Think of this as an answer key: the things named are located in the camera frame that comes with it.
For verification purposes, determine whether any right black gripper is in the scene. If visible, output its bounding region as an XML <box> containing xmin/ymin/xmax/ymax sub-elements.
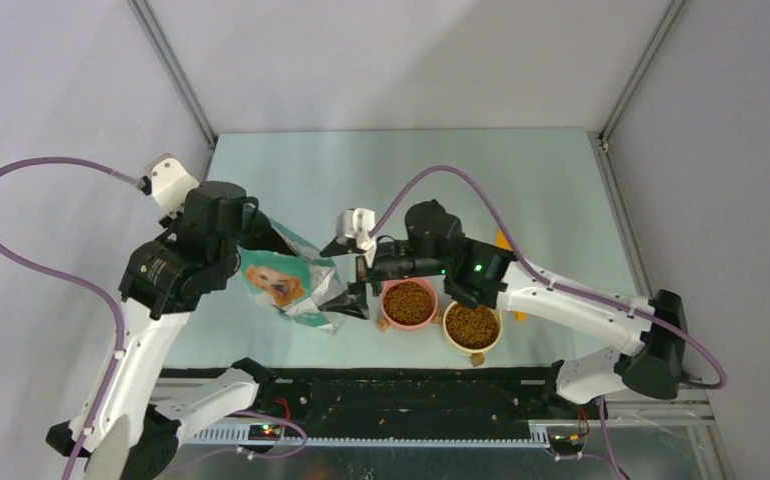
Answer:
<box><xmin>318</xmin><ymin>234</ymin><xmax>447</xmax><ymax>318</ymax></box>

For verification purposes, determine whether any green dog food bag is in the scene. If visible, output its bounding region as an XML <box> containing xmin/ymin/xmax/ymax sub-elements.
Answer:
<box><xmin>238</xmin><ymin>214</ymin><xmax>345</xmax><ymax>334</ymax></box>

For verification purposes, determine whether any orange plastic food scoop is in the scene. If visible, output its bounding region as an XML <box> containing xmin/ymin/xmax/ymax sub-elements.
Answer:
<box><xmin>495</xmin><ymin>228</ymin><xmax>528</xmax><ymax>323</ymax></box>

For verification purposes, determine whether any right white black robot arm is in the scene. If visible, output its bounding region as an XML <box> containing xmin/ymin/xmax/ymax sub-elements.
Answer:
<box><xmin>320</xmin><ymin>200</ymin><xmax>685</xmax><ymax>418</ymax></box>

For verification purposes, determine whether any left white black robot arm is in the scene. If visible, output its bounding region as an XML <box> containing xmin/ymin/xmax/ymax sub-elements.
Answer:
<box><xmin>47</xmin><ymin>181</ymin><xmax>277</xmax><ymax>479</ymax></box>

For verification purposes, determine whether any pink cat-ear pet bowl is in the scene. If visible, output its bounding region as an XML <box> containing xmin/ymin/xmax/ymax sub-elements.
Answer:
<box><xmin>376</xmin><ymin>278</ymin><xmax>443</xmax><ymax>332</ymax></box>

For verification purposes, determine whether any yellow cat-ear pet bowl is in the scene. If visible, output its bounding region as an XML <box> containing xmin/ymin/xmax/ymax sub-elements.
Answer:
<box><xmin>441</xmin><ymin>301</ymin><xmax>503</xmax><ymax>367</ymax></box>

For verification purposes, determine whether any kibble in pink bowl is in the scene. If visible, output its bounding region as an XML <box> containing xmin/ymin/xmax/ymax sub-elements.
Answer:
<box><xmin>383</xmin><ymin>282</ymin><xmax>436</xmax><ymax>326</ymax></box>

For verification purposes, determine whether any kibble in yellow bowl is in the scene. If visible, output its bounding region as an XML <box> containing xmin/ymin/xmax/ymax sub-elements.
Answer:
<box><xmin>444</xmin><ymin>303</ymin><xmax>501</xmax><ymax>350</ymax></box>

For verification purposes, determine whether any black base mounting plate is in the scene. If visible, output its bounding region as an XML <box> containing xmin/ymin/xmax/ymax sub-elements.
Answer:
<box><xmin>252</xmin><ymin>367</ymin><xmax>599</xmax><ymax>441</ymax></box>

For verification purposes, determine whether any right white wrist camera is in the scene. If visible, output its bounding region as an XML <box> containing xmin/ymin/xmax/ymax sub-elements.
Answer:
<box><xmin>336</xmin><ymin>208</ymin><xmax>377</xmax><ymax>267</ymax></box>

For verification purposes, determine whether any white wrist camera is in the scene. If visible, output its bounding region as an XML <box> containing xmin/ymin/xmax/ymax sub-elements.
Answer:
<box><xmin>138</xmin><ymin>153</ymin><xmax>199</xmax><ymax>218</ymax></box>
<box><xmin>336</xmin><ymin>208</ymin><xmax>377</xmax><ymax>267</ymax></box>

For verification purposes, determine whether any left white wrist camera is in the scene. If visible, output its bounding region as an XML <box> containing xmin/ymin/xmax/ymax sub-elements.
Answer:
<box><xmin>138</xmin><ymin>153</ymin><xmax>199</xmax><ymax>218</ymax></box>

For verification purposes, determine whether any left corner aluminium post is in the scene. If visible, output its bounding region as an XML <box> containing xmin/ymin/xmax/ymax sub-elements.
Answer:
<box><xmin>127</xmin><ymin>0</ymin><xmax>218</xmax><ymax>149</ymax></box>

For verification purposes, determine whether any corner aluminium post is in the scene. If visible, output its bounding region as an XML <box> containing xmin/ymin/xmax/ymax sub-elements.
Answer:
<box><xmin>127</xmin><ymin>0</ymin><xmax>218</xmax><ymax>149</ymax></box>
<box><xmin>598</xmin><ymin>0</ymin><xmax>688</xmax><ymax>144</ymax></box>

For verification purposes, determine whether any aluminium frame rail base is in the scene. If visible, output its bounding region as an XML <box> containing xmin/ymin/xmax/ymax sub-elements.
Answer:
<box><xmin>111</xmin><ymin>377</ymin><xmax>731</xmax><ymax>480</ymax></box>

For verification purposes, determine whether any right corner aluminium post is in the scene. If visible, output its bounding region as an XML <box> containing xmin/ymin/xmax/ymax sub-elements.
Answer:
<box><xmin>598</xmin><ymin>0</ymin><xmax>688</xmax><ymax>144</ymax></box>

